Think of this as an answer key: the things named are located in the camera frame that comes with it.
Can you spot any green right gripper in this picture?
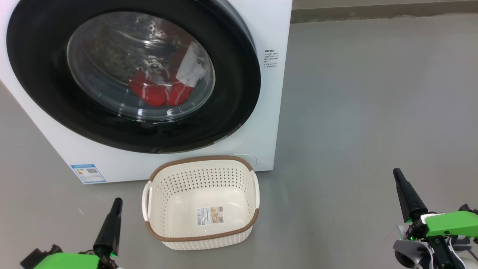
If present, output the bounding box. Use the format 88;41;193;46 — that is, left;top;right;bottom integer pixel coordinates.
393;168;478;240

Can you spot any printed text label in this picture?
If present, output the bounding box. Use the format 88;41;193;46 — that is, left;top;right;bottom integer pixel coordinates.
264;49;279;68

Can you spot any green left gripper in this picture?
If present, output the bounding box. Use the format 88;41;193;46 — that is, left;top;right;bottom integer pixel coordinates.
34;198;123;269

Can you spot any paper product label sticker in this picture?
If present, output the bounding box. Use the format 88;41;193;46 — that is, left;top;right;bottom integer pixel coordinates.
195;205;224;227

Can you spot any blue energy label sticker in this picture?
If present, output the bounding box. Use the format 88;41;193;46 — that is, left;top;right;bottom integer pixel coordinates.
71;164;106;184

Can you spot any red jersey with white band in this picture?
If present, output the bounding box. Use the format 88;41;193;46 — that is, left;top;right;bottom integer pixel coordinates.
129;70;167;107

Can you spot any washing machine door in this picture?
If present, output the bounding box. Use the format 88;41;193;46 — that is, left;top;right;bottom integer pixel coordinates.
6;0;261;154

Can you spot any cream perforated laundry basket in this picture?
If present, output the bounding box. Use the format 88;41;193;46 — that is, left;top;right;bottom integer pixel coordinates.
141;156;260;251

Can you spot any round filter cover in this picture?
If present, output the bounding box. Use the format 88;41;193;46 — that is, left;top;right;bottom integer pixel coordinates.
231;153;257;168

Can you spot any white front-load washing machine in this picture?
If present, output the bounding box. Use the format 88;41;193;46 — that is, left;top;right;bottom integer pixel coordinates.
0;0;293;185

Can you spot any red and white garment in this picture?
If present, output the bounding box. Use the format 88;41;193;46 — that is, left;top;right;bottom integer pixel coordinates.
165;41;208;106

